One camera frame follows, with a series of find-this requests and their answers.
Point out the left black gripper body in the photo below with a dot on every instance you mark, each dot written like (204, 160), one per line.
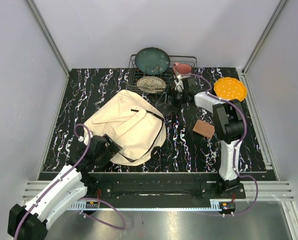
(103, 157)

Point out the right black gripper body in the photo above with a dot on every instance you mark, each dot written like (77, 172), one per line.
(183, 96)

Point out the cream canvas student bag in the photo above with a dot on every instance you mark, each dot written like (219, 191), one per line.
(133, 124)

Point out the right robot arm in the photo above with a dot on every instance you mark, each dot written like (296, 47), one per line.
(229, 124)

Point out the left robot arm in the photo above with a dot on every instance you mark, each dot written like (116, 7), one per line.
(74, 182)

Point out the patterned beige small plate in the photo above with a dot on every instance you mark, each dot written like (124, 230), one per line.
(151, 84)

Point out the pink patterned mug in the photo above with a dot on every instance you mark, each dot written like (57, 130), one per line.
(181, 69)

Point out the dark green ceramic plate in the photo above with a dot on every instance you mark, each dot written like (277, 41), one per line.
(152, 61)

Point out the orange dotted plate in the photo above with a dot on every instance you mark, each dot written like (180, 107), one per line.
(230, 88)

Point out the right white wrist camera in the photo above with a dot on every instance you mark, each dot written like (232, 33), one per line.
(179, 87)

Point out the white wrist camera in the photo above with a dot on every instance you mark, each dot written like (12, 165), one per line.
(179, 87)
(84, 139)

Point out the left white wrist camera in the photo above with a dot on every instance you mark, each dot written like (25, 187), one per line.
(84, 139)

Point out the black wire dish rack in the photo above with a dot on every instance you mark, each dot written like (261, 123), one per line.
(168, 76)

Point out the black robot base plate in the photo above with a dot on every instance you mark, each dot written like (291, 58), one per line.
(161, 190)

